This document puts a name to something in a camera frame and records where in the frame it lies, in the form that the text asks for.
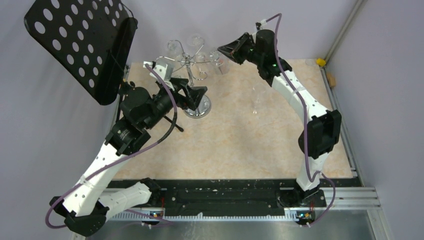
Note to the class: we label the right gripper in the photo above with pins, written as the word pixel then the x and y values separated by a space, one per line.
pixel 236 47

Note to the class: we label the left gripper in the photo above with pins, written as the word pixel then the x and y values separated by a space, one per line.
pixel 193 98

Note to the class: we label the wine glass removed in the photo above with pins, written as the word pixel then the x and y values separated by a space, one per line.
pixel 219 62
pixel 258 98

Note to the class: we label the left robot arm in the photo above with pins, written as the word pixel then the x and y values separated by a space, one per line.
pixel 86 207

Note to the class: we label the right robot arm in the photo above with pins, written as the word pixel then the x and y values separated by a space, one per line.
pixel 321 126

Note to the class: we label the chrome wine glass rack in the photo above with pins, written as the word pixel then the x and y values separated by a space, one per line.
pixel 195 71

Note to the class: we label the wine glass on rack far-left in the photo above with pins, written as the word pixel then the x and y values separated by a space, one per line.
pixel 175 50

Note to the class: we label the yellow corner piece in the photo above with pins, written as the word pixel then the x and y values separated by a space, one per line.
pixel 321 62

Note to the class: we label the small wooden block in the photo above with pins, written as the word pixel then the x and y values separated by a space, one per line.
pixel 331 80

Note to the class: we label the black perforated music stand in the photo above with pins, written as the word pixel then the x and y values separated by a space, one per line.
pixel 91 39

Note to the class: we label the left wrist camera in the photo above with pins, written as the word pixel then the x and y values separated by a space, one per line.
pixel 160 68

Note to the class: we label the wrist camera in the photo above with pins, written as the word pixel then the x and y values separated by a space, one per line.
pixel 160 68
pixel 261 25

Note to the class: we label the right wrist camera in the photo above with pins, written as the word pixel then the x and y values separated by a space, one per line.
pixel 261 25

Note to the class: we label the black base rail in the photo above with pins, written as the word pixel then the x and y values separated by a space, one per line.
pixel 233 197

